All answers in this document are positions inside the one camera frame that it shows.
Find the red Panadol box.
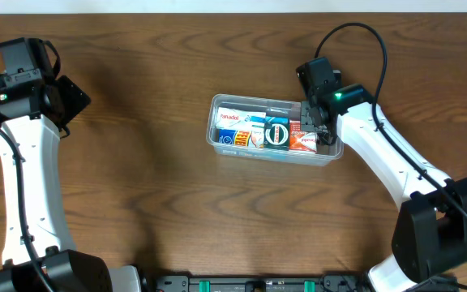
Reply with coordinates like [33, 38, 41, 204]
[289, 120, 317, 152]

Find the dark green medicine box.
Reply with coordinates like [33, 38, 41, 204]
[263, 116, 290, 151]

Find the blue Kool Fever box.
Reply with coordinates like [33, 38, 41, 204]
[216, 118, 264, 148]

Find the white blue Panadol box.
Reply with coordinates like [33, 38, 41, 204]
[214, 107, 266, 131]

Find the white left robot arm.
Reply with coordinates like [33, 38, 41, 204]
[0, 69, 142, 291]

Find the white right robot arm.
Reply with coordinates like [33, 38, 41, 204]
[303, 84, 467, 291]

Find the clear plastic container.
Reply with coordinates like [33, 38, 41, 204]
[207, 94, 344, 166]

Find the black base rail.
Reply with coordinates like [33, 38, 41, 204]
[140, 274, 374, 292]

